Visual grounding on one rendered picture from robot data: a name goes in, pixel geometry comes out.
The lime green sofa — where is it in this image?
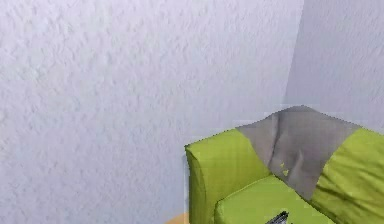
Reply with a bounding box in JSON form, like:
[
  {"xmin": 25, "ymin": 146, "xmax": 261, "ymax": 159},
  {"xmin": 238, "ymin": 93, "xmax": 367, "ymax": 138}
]
[{"xmin": 184, "ymin": 127, "xmax": 384, "ymax": 224}]

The grey throw blanket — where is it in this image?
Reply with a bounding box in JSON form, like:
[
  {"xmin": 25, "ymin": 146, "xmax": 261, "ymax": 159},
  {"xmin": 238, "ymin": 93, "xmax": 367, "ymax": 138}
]
[{"xmin": 235, "ymin": 105, "xmax": 363, "ymax": 202}]

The dark grey flat object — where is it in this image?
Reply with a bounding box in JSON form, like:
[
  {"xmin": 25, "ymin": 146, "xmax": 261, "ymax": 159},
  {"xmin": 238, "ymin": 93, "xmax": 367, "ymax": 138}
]
[{"xmin": 265, "ymin": 210, "xmax": 290, "ymax": 224}]

